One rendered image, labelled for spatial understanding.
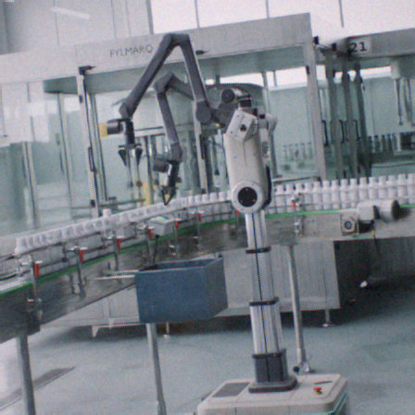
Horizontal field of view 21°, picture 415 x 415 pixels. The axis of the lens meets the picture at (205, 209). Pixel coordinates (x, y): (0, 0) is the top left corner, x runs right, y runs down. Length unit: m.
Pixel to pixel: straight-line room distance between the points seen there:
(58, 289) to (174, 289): 0.48
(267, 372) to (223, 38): 3.73
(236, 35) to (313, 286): 1.97
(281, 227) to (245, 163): 1.53
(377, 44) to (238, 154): 5.12
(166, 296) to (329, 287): 3.86
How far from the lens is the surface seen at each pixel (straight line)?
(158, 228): 5.45
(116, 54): 8.74
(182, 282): 4.64
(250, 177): 5.21
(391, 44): 10.18
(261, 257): 5.28
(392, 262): 10.26
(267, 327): 5.32
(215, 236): 6.57
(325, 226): 6.56
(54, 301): 4.50
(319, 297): 8.44
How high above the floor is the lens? 1.42
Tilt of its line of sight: 3 degrees down
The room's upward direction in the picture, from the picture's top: 6 degrees counter-clockwise
